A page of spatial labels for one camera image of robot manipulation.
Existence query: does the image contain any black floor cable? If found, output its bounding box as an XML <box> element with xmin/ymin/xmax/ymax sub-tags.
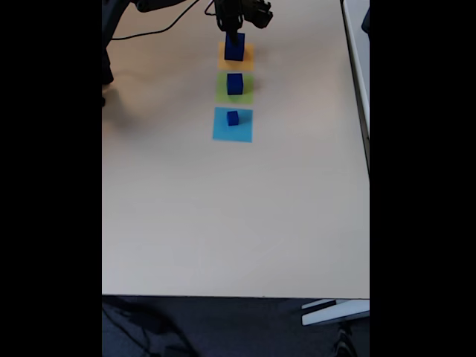
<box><xmin>102</xmin><ymin>297</ymin><xmax>194</xmax><ymax>357</ymax></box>

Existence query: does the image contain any white neighbouring table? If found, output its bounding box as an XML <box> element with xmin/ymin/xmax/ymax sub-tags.
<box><xmin>340</xmin><ymin>0</ymin><xmax>370</xmax><ymax>176</ymax></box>

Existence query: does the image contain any green paper square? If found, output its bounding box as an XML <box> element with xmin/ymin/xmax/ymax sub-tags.
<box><xmin>215</xmin><ymin>72</ymin><xmax>255</xmax><ymax>105</ymax></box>

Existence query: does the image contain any light blue paper square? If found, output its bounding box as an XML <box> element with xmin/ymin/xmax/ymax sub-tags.
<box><xmin>211</xmin><ymin>106</ymin><xmax>254</xmax><ymax>144</ymax></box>

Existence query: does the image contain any large blue cube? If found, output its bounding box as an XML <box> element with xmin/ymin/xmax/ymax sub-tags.
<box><xmin>223</xmin><ymin>32</ymin><xmax>246</xmax><ymax>62</ymax></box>

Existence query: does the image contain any medium blue cube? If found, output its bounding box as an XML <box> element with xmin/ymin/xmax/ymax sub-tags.
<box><xmin>225</xmin><ymin>73</ymin><xmax>244</xmax><ymax>96</ymax></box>

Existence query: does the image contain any white table foot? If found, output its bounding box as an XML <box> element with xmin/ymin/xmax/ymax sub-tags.
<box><xmin>300</xmin><ymin>299</ymin><xmax>370</xmax><ymax>327</ymax></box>

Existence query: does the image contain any orange paper square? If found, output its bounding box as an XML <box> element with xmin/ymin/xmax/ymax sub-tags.
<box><xmin>216</xmin><ymin>41</ymin><xmax>255</xmax><ymax>71</ymax></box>

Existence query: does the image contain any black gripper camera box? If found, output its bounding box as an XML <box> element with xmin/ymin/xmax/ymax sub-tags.
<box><xmin>243</xmin><ymin>0</ymin><xmax>274</xmax><ymax>29</ymax></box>

